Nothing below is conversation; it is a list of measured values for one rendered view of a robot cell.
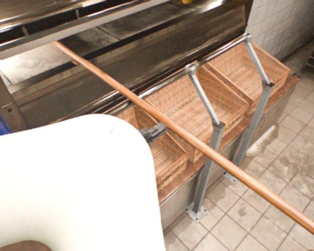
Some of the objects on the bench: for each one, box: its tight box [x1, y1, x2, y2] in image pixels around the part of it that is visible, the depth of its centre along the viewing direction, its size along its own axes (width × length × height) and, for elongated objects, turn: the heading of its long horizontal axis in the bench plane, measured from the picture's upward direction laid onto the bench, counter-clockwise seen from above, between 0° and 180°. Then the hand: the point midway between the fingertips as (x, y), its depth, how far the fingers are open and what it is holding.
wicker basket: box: [140, 61, 249, 164], centre depth 164 cm, size 49×56×28 cm
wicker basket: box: [102, 99, 188, 193], centre depth 136 cm, size 49×56×28 cm
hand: (156, 132), depth 84 cm, fingers closed
